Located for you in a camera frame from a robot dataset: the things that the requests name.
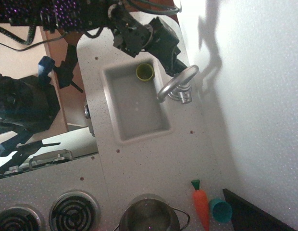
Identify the stainless steel pot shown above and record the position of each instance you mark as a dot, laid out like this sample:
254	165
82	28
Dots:
151	214

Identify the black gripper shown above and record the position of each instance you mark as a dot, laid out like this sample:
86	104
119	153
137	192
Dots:
163	45

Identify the grey toy sink basin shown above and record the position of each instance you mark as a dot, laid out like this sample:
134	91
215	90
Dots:
135	112

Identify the yellow-green plastic cup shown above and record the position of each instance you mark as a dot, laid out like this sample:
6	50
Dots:
145	72

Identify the silver cabinet door handle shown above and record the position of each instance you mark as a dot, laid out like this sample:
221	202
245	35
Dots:
53	157

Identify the blue black spring clamp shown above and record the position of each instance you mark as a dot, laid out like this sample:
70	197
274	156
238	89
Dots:
64	72

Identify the orange toy carrot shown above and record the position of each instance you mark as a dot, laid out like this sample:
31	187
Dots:
201	204

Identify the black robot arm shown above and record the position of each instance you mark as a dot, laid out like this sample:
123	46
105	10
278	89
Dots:
19	19

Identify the left black stove burner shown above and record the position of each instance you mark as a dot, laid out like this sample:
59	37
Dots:
21	218

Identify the right black stove burner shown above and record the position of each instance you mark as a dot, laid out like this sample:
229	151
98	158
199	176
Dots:
75	211

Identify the silver curved faucet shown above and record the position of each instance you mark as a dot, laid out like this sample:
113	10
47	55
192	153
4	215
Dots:
179	88

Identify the blue black lower clamp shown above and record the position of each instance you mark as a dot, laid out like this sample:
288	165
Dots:
22	152

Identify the black stove burner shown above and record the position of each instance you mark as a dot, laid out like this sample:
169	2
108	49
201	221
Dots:
21	218
75	211

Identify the teal plastic cup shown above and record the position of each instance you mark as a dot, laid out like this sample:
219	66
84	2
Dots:
220	210

